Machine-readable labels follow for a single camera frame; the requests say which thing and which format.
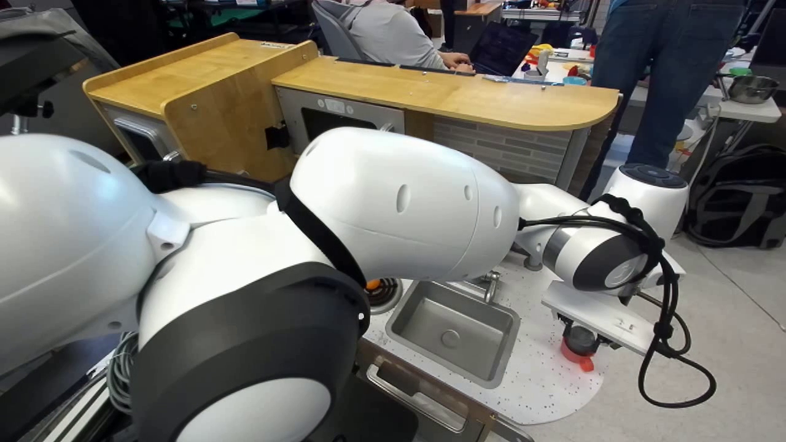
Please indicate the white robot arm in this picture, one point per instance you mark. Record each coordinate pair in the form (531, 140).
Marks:
(246, 297)

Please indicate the seated person in gray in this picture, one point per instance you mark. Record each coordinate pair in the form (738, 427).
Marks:
(386, 33)

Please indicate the red cup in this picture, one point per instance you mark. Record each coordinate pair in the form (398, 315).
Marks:
(578, 360)

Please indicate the orange ball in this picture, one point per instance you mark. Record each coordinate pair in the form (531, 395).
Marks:
(375, 286)

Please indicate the metal toy sink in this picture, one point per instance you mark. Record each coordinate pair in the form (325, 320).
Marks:
(458, 329)

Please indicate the toy sink faucet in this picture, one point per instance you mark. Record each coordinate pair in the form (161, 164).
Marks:
(489, 286)

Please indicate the wooden toy kitchen unit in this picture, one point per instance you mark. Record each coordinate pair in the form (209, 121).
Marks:
(252, 105)

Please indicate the black laptop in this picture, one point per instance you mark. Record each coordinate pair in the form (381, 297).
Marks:
(499, 50)

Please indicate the white speckled kitchen countertop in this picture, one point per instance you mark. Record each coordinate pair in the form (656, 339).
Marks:
(539, 382)

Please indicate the standing person in jeans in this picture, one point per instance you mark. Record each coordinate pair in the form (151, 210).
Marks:
(671, 42)

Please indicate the black backpack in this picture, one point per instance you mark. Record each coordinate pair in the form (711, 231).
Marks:
(740, 199)

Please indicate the cluttered white table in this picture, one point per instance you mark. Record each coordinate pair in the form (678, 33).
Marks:
(560, 67)

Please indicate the gray office chair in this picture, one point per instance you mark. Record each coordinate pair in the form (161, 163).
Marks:
(46, 56)

